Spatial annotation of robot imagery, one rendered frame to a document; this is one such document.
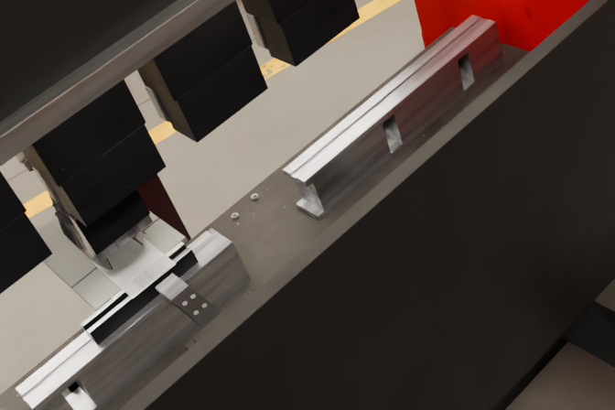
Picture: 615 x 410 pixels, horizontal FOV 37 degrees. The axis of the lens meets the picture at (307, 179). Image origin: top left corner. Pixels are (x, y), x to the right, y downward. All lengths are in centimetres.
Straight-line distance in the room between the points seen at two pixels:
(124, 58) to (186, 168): 234
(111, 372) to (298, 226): 40
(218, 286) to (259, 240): 14
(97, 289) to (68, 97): 56
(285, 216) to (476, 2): 58
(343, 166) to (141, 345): 45
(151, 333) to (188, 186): 181
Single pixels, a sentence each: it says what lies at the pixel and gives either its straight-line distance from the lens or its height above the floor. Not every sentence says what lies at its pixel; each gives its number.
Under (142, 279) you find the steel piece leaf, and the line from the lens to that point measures 146.
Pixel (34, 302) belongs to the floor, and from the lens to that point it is 316.
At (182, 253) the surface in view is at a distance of 147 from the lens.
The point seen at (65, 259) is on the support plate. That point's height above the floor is 100.
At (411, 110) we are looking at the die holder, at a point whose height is 94.
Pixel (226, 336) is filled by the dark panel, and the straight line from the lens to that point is 84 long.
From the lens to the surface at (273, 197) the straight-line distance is 168.
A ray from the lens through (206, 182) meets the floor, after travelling 323.
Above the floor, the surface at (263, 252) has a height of 87.
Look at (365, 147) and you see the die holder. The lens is 161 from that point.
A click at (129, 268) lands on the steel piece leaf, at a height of 100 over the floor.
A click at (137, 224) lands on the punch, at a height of 109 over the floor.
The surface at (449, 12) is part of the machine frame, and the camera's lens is 195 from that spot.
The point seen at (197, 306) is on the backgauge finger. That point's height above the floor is 101.
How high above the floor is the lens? 195
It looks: 39 degrees down
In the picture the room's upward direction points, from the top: 21 degrees counter-clockwise
